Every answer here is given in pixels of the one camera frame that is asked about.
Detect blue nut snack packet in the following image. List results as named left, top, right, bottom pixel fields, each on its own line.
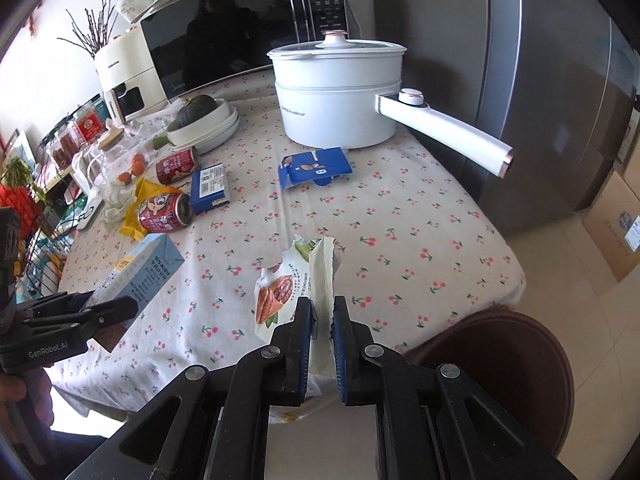
left=278, top=147, right=355, bottom=190

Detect black wire rack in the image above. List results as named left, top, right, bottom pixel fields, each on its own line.
left=15, top=200, right=76, bottom=306

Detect white electric cooking pot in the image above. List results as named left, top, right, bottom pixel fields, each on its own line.
left=266, top=30, right=514, bottom=177

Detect yellow snack wrapper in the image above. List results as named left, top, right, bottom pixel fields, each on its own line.
left=120, top=176, right=188, bottom=239

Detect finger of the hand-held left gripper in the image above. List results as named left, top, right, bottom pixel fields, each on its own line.
left=17, top=290, right=98, bottom=322
left=27, top=296, right=139, bottom=348

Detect red can with cartoon face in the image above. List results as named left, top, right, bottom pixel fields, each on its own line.
left=137, top=191, right=194, bottom=234

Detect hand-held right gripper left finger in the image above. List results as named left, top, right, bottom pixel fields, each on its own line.
left=82, top=296, right=321, bottom=480

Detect green leafy bundle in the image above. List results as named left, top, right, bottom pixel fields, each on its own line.
left=2, top=157, right=41, bottom=196

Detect cherry print tablecloth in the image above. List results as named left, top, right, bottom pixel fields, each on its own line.
left=52, top=72, right=526, bottom=421

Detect blue box with white label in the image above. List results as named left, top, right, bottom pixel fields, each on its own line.
left=190, top=162, right=232, bottom=217

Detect white device with round dial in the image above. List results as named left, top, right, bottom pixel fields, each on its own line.
left=77, top=200, right=106, bottom=233

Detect dried dark branches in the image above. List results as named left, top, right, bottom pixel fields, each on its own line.
left=57, top=0, right=121, bottom=58

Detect brown trash bin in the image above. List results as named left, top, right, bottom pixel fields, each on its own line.
left=400, top=308, right=576, bottom=456

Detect red drink can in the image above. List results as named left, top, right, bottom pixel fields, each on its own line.
left=156, top=146, right=202, bottom=184

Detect dark green pumpkin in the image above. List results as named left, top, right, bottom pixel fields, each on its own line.
left=175, top=95, right=219, bottom=128

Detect cardboard box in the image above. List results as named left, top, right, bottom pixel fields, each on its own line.
left=582, top=170, right=640, bottom=283

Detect white oval baking dish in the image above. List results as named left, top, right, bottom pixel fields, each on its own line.
left=166, top=100, right=236, bottom=145

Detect red plastic bag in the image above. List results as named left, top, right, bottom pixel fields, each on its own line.
left=0, top=185, right=38, bottom=233

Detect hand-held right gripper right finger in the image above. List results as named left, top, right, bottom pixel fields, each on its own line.
left=331, top=296, right=588, bottom=480

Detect red label jar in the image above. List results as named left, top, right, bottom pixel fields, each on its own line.
left=72, top=102, right=108, bottom=146

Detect light blue milk carton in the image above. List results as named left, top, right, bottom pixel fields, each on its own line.
left=82, top=233, right=186, bottom=352

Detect crumpled white tissue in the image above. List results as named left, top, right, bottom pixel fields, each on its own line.
left=102, top=180, right=137, bottom=223

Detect white plate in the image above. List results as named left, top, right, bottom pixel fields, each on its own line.
left=170, top=115, right=241, bottom=155
left=169, top=107, right=240, bottom=150

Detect grey refrigerator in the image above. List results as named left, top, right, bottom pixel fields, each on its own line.
left=367, top=0, right=640, bottom=238

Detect person's dark clothing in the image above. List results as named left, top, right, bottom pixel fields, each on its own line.
left=30, top=427, right=118, bottom=480

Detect clear jar of red snacks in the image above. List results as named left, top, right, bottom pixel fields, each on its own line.
left=50, top=120, right=81, bottom=168

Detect torn nut snack wrapper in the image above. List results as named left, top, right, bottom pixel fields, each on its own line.
left=252, top=234, right=347, bottom=423

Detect cream air fryer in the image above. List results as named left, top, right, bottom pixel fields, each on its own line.
left=95, top=25, right=168, bottom=123

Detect black microwave oven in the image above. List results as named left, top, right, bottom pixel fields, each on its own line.
left=140, top=0, right=351, bottom=106

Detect person's left hand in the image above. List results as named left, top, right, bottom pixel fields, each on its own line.
left=0, top=374, right=55, bottom=443

